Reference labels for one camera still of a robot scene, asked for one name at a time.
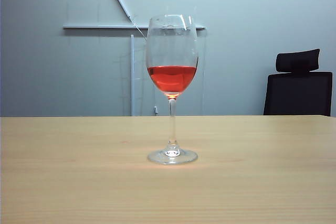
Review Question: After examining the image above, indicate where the wine glass with red liquid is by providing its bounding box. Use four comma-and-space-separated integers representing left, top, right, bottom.
145, 14, 200, 165

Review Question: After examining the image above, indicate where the thin white wall cable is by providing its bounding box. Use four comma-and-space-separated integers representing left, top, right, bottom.
128, 14, 159, 116

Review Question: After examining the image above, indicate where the white vertical wall rail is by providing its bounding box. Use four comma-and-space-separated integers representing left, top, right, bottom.
130, 34, 136, 116

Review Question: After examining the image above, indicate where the black office chair with headrest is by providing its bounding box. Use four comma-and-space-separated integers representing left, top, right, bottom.
263, 48, 333, 116

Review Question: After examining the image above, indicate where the white horizontal wall rail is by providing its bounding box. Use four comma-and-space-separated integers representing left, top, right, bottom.
62, 24, 206, 30

